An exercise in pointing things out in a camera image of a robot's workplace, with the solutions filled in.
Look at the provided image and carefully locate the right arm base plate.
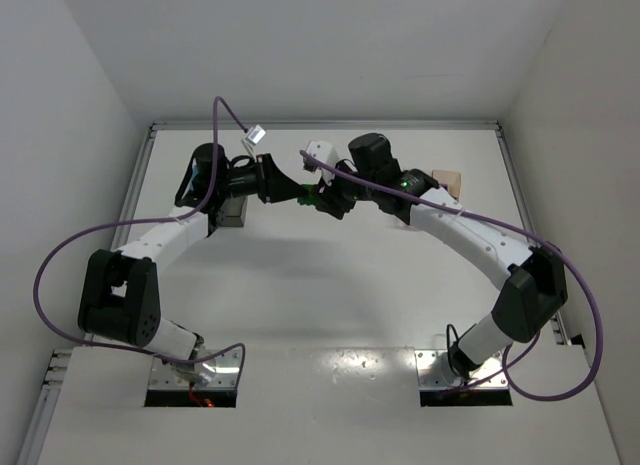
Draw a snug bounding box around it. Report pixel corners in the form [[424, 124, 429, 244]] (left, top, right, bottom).
[[415, 348, 510, 391]]

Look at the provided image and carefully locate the light blue container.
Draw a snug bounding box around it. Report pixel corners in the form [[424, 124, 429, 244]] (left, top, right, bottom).
[[185, 159, 207, 194]]

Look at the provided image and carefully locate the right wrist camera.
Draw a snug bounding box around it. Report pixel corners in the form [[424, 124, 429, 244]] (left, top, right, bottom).
[[305, 140, 340, 185]]

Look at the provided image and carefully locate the green lego brick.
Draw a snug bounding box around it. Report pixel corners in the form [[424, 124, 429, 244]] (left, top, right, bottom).
[[297, 184, 321, 207]]

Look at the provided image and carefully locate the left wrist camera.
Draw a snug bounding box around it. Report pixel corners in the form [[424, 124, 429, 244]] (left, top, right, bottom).
[[241, 124, 266, 157]]

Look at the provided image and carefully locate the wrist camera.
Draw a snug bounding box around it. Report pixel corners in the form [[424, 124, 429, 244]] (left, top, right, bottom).
[[305, 140, 340, 185], [241, 124, 266, 157]]

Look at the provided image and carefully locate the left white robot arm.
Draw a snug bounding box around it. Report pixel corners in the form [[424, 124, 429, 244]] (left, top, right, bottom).
[[78, 143, 308, 363]]

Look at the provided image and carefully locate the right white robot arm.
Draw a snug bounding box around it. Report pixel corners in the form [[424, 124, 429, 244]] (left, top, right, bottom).
[[303, 133, 567, 386]]

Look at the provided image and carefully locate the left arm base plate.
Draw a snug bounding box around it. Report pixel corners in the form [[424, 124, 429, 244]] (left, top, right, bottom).
[[148, 348, 244, 392]]

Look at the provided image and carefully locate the wooden container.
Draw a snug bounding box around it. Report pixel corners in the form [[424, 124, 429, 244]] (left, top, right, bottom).
[[432, 170, 462, 199]]

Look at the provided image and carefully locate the dark grey container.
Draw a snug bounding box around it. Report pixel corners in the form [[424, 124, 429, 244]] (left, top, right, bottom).
[[216, 197, 248, 228]]

